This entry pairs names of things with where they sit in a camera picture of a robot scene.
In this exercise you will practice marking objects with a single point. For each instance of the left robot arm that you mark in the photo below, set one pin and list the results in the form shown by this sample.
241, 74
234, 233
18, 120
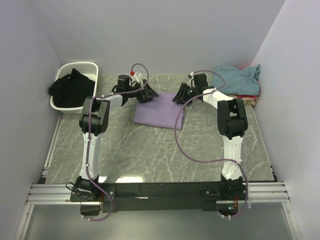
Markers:
94, 121

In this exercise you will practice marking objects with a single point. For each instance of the red folded t shirt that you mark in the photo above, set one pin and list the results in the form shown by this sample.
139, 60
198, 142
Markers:
244, 96

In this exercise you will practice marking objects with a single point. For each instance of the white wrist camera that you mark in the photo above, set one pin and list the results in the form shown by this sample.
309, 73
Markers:
191, 82
136, 76

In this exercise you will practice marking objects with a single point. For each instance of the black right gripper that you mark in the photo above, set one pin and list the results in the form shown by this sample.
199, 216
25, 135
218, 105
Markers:
181, 96

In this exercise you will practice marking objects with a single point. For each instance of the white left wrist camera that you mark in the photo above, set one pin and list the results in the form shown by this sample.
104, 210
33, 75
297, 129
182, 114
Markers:
136, 76

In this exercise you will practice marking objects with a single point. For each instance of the white laundry basket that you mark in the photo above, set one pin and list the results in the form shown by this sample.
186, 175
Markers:
89, 69

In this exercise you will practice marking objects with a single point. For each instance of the purple t shirt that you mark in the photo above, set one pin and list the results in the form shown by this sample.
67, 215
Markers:
160, 112

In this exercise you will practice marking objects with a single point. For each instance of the tan folded t shirt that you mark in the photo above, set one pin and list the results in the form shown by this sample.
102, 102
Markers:
251, 101

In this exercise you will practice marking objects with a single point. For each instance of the teal folded t shirt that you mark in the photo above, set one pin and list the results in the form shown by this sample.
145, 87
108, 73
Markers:
240, 82

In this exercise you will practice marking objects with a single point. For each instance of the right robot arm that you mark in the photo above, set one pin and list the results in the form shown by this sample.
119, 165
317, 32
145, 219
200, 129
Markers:
232, 121

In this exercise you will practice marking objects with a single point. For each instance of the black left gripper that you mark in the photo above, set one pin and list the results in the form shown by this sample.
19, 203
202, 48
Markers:
150, 93

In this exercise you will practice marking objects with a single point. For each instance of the aluminium rail frame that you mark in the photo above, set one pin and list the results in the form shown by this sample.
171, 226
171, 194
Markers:
136, 153

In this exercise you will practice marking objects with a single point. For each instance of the black t shirt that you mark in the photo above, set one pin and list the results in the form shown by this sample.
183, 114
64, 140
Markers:
71, 90

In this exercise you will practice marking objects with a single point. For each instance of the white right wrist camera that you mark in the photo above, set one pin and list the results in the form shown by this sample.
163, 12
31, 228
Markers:
191, 82

